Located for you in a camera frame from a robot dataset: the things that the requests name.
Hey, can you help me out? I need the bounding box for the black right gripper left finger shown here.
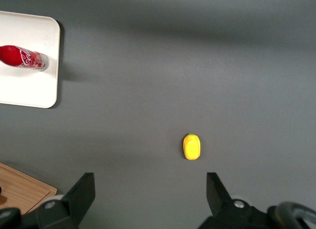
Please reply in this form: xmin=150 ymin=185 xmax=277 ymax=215
xmin=0 ymin=172 xmax=96 ymax=229

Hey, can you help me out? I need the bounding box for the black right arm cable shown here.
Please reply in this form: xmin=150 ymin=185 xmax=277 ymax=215
xmin=268 ymin=201 xmax=316 ymax=229

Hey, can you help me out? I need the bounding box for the yellow toy lemon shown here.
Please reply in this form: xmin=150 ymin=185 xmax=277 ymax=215
xmin=183 ymin=133 xmax=201 ymax=161

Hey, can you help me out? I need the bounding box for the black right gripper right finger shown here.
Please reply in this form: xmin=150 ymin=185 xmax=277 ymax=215
xmin=197 ymin=172 xmax=272 ymax=229

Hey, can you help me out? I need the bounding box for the wooden two-drawer cabinet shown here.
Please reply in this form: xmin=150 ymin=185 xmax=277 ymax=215
xmin=0 ymin=161 xmax=58 ymax=216

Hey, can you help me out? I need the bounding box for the cream plastic tray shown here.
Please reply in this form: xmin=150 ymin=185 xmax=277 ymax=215
xmin=0 ymin=10 xmax=61 ymax=109

